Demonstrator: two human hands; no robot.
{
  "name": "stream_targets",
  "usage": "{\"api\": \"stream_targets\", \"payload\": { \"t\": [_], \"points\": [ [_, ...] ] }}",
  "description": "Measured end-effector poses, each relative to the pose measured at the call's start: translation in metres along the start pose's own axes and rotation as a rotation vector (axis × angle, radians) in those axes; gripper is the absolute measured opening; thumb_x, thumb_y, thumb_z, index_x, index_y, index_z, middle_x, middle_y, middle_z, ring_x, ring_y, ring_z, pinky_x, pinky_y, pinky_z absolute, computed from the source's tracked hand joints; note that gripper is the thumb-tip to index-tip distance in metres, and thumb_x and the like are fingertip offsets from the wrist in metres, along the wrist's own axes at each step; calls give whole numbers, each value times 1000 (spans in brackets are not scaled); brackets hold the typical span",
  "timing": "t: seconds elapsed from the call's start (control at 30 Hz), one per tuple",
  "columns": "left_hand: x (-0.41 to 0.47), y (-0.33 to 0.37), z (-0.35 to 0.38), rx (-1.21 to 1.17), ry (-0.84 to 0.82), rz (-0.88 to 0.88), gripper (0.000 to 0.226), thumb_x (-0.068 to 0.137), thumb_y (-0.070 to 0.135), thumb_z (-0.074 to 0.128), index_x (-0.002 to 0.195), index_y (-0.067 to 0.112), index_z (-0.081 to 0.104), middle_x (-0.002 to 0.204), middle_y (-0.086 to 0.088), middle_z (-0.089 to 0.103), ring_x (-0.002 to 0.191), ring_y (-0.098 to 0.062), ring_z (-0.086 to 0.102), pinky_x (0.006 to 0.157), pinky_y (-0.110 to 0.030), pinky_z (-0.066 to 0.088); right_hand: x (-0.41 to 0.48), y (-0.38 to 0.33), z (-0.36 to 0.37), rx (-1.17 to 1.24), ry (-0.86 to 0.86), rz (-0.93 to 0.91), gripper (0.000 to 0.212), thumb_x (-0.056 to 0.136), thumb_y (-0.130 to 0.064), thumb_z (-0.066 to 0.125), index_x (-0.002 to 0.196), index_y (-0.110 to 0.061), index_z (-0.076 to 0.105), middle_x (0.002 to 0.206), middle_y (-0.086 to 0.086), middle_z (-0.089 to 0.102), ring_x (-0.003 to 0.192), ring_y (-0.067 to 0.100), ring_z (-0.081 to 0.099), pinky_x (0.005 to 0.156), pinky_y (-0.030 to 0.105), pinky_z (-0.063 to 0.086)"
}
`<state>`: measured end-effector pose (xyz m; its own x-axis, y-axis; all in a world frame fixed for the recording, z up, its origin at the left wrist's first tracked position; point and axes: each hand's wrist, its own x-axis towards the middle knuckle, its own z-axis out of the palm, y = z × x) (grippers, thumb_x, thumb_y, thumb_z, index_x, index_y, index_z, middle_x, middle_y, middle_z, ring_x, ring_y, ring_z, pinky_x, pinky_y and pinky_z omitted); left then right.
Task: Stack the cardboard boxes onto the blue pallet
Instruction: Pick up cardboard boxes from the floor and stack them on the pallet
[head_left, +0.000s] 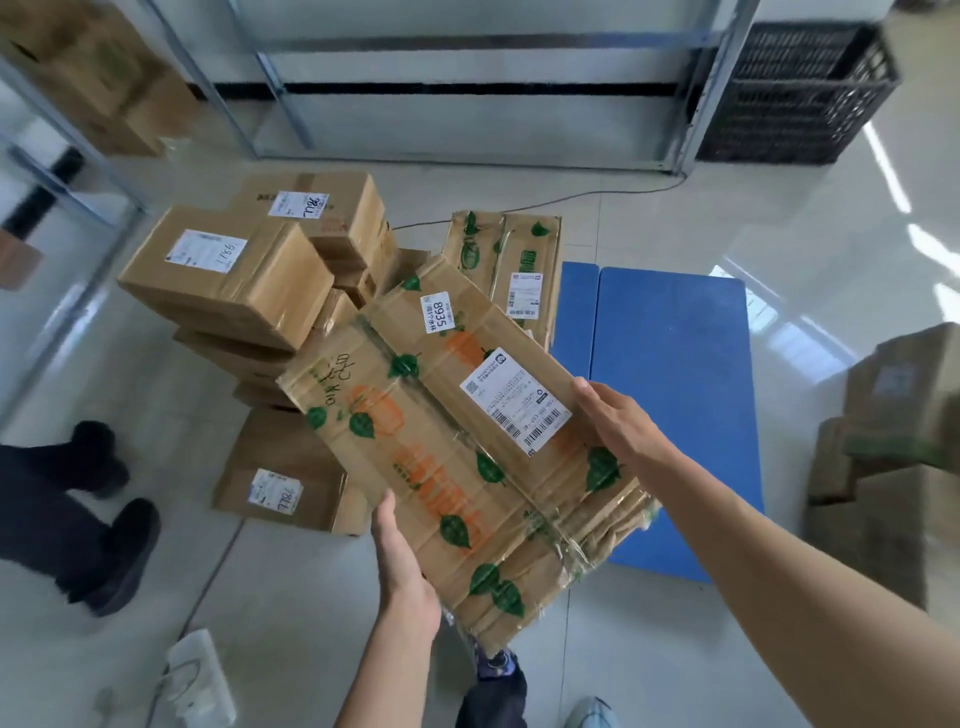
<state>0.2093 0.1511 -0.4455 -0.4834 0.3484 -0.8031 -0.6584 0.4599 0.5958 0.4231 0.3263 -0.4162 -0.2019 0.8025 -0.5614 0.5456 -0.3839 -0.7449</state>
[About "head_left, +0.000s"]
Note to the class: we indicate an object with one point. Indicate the person's left hand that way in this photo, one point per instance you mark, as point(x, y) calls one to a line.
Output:
point(405, 585)

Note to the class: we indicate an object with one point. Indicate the person's right hand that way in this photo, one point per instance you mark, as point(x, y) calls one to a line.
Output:
point(630, 435)

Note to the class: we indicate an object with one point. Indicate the orange leaf box 8935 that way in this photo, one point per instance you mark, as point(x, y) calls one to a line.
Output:
point(420, 450)

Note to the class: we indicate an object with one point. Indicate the low brown box 7786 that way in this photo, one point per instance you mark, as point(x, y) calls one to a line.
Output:
point(300, 450)

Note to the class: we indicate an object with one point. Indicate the green leaf box 0245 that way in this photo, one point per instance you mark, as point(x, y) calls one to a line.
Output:
point(480, 240)

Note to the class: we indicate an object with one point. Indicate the small brown box 7786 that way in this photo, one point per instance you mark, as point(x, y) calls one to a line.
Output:
point(262, 292)

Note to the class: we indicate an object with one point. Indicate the pile of plain cardboard boxes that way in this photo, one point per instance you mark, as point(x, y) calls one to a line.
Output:
point(345, 217)

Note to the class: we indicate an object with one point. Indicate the brown cardboard box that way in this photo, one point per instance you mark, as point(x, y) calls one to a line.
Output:
point(45, 26)
point(150, 124)
point(105, 67)

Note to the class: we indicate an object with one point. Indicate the person's left forearm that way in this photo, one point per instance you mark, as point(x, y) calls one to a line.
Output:
point(390, 675)

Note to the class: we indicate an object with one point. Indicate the person's right forearm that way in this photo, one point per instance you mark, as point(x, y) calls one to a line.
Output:
point(810, 600)

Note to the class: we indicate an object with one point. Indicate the person's left shoe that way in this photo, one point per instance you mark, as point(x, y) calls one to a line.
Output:
point(495, 664)

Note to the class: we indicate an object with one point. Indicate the person's left leg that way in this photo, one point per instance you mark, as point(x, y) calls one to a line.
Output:
point(491, 705)

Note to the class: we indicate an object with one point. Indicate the person's right shoe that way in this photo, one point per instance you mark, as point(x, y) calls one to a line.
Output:
point(592, 716)

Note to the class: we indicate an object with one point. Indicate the white power strip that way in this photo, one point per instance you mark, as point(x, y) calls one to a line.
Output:
point(202, 682)

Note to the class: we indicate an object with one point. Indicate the black plastic crate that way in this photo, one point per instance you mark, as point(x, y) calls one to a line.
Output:
point(802, 97)

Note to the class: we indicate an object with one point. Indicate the tiny brown carton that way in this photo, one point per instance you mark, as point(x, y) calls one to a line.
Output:
point(16, 259)

